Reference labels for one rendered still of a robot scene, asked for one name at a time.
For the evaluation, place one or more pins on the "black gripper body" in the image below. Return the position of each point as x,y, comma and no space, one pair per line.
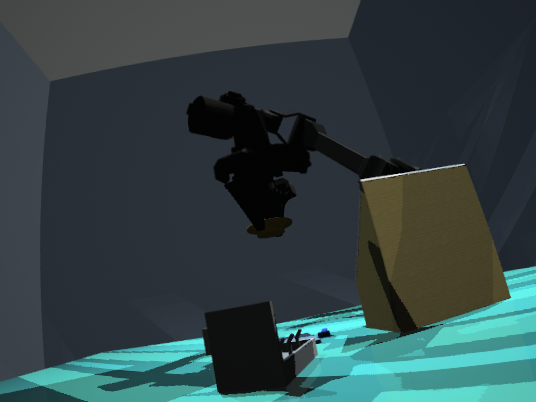
244,160

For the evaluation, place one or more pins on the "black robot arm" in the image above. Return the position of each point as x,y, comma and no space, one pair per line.
231,117

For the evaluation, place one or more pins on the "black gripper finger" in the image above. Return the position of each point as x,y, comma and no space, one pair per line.
248,193
274,206

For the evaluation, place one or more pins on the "grey cylinder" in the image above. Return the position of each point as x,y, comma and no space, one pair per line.
206,341

